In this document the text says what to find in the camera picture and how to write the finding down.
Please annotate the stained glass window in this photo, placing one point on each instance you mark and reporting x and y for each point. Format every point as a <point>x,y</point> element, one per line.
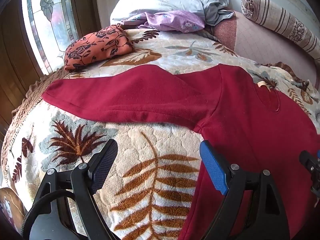
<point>47,22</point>

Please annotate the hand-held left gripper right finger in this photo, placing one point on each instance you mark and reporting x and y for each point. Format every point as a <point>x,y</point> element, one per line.
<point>215,170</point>

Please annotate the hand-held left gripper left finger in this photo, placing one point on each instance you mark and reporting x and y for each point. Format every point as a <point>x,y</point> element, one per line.
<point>105,165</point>

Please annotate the leaf-print fleece blanket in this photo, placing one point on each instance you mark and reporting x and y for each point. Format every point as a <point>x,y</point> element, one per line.
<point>140,142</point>

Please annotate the striped floral bolster pillow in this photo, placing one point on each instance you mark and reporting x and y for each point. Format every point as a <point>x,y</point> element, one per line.
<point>280,20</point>

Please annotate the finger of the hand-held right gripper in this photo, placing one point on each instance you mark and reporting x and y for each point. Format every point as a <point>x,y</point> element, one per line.
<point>310,163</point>

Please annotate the pink quilted bed sheet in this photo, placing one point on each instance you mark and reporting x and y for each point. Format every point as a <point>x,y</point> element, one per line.
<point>262,47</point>

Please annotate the wooden window frame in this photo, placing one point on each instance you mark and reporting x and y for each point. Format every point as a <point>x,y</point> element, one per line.
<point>17,50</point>

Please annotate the grey-blue crumpled cloth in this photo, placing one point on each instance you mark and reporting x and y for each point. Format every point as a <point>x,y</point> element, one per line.
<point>215,5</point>

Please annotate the red sweater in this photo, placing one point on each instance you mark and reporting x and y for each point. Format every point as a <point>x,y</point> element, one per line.
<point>150,97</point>

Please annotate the orange floral cloth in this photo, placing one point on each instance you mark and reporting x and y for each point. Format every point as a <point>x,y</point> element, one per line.
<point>97,47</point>

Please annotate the brown printed cloth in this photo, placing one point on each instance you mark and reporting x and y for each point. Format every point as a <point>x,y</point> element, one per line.
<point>10,207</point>

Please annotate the purple floral cloth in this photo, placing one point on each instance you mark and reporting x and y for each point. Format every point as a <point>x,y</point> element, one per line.
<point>172,20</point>

